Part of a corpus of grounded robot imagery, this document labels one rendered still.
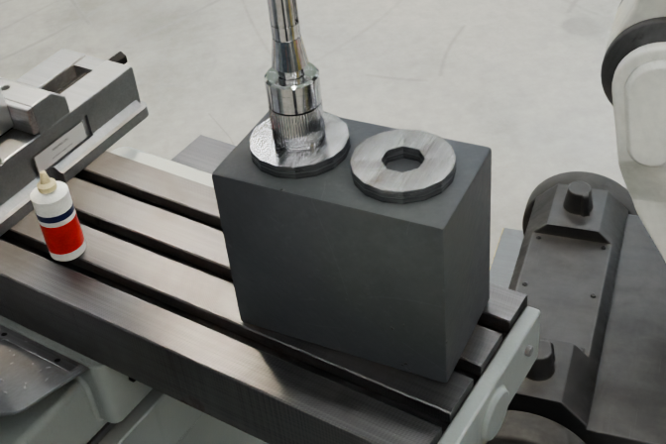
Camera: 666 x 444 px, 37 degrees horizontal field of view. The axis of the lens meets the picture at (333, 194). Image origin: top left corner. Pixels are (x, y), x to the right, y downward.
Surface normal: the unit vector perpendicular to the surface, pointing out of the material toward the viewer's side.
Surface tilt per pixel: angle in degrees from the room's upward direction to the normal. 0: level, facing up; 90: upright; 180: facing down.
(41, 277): 0
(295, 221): 90
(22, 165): 90
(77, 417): 90
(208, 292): 0
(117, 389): 90
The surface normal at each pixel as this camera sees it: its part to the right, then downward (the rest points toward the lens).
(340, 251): -0.43, 0.58
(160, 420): 0.85, 0.27
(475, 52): -0.08, -0.78
